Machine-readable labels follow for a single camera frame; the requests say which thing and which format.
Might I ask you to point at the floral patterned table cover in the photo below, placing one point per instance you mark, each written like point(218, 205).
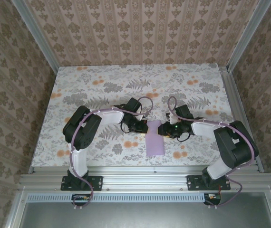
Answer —
point(90, 78)

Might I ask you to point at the long aluminium frame beam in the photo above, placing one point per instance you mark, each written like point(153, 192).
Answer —
point(145, 178)

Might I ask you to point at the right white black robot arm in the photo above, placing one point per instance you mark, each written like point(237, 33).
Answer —
point(202, 129)

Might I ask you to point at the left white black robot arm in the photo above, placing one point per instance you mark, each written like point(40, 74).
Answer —
point(111, 117)

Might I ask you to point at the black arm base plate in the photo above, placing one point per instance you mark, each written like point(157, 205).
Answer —
point(97, 183)
point(192, 183)

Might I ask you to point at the aluminium side rail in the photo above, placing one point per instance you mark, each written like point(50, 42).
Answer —
point(233, 95)

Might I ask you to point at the grey sheet metal panel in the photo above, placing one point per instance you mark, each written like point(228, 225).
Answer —
point(138, 216)

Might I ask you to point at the aluminium frame post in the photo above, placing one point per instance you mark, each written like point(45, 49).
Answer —
point(246, 35)
point(39, 38)

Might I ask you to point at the light purple paper sheet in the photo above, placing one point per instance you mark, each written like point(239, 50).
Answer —
point(154, 147)

